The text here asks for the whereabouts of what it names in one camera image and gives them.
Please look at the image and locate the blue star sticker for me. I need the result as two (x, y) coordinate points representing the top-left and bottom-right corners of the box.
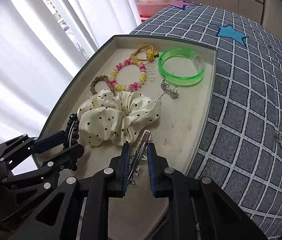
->
(212, 24), (248, 47)

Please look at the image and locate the pink star sticker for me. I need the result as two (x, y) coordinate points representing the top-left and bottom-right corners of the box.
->
(172, 1), (200, 10)

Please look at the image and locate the grey beige lined tray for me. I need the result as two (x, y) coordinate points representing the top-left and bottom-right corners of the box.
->
(30, 35), (218, 240)

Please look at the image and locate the white polka dot scrunchie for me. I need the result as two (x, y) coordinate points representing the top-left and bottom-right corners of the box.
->
(77, 89), (161, 147)

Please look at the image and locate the white curtain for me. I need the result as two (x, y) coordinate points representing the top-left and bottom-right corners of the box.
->
(0, 0), (141, 143)

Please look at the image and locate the grey checked tablecloth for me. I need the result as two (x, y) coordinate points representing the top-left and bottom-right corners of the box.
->
(133, 5), (282, 239)

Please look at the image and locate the yellow cord bracelet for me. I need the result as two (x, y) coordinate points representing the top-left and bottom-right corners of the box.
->
(130, 44), (160, 63)

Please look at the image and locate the silver pearl earring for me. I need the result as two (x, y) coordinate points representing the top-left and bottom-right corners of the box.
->
(274, 129), (282, 148)

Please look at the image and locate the silver chain necklace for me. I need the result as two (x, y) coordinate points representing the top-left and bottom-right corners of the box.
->
(157, 78), (181, 106)

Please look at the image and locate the brown braided rope bracelet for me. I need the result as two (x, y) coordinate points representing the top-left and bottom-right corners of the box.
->
(89, 74), (113, 96)

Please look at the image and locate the silver star hair clip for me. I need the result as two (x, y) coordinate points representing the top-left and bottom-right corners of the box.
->
(127, 129), (152, 187)

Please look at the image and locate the pink yellow bead bracelet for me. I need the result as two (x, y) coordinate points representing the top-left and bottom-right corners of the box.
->
(108, 57), (148, 92)

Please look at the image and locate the green translucent bangle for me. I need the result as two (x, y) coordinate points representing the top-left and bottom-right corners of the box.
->
(158, 48), (205, 87)

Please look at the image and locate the black beaded hair clip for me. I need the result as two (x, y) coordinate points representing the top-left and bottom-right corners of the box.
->
(63, 113), (79, 171)

